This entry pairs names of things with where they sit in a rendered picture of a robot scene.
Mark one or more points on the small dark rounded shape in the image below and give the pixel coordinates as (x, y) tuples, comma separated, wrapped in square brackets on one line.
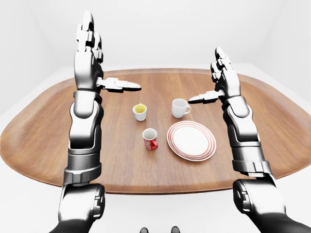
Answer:
[(175, 229), (144, 230)]

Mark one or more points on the red mug with white print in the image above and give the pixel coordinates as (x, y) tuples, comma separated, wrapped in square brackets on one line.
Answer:
[(150, 139)]

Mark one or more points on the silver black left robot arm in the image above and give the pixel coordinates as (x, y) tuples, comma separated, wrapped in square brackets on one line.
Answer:
[(83, 145)]

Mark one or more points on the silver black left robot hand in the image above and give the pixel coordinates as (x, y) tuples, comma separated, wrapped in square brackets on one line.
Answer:
[(85, 70)]

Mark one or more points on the white plate with red rings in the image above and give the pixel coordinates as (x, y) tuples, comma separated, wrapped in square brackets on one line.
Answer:
[(191, 140)]

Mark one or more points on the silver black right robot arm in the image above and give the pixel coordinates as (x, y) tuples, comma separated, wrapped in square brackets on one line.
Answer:
[(252, 157)]

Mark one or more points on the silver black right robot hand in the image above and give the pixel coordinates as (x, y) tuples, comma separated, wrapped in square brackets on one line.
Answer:
[(229, 81)]

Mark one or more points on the white cup with yellow inside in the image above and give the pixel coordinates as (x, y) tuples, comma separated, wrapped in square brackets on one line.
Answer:
[(140, 112)]

